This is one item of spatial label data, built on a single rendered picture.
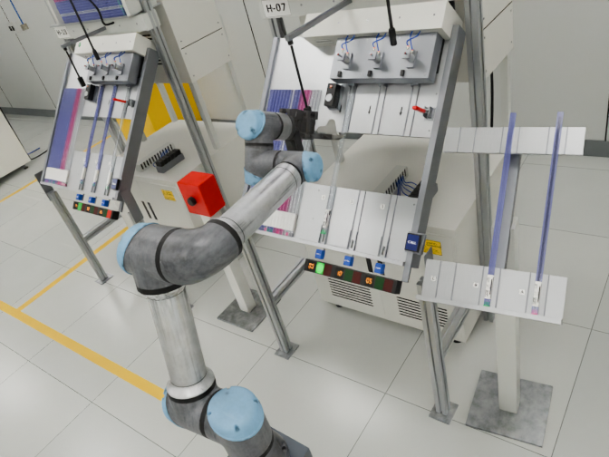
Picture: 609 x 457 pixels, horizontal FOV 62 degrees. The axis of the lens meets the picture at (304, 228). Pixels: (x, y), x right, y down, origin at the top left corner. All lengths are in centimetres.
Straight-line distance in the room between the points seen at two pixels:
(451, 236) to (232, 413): 97
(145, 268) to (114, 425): 147
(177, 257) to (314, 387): 130
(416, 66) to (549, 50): 171
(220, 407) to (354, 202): 75
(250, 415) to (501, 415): 108
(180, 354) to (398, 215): 74
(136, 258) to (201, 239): 15
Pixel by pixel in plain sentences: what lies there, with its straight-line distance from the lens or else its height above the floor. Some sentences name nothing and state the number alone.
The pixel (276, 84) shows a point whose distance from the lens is 192.
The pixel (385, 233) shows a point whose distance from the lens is 156.
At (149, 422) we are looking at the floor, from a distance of 240.
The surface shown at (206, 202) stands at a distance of 218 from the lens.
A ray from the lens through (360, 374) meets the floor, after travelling 219.
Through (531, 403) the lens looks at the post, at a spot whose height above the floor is 1.
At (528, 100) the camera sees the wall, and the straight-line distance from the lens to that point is 335.
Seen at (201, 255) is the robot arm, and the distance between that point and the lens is 101.
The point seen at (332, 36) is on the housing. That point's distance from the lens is 176.
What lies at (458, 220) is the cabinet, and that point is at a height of 62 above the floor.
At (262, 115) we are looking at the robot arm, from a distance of 133.
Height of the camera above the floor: 169
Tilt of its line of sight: 33 degrees down
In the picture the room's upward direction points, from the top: 16 degrees counter-clockwise
